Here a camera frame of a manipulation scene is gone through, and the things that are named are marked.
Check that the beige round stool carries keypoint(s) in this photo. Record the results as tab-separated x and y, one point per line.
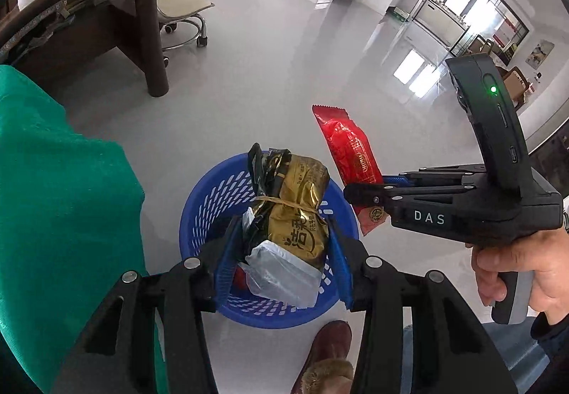
171	13

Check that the brown furry slipper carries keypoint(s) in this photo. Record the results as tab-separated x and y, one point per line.
327	369

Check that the red snack packet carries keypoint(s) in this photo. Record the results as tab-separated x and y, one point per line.
354	159

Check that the black gold tea packet bundle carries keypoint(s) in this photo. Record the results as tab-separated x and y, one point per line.
284	237

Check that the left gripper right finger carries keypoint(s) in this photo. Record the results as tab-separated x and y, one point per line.
452	352

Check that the green tablecloth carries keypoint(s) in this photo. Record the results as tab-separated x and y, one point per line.
70	226

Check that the person's right hand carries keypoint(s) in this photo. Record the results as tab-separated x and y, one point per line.
546	254

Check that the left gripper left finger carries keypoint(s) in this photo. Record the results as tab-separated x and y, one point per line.
115	351

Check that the dark wooden coffee table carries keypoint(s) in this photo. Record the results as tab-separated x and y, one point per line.
50	39

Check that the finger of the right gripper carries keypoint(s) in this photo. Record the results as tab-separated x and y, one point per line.
395	180
378	198

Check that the blue plastic trash basket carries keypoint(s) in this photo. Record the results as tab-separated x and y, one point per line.
226	192

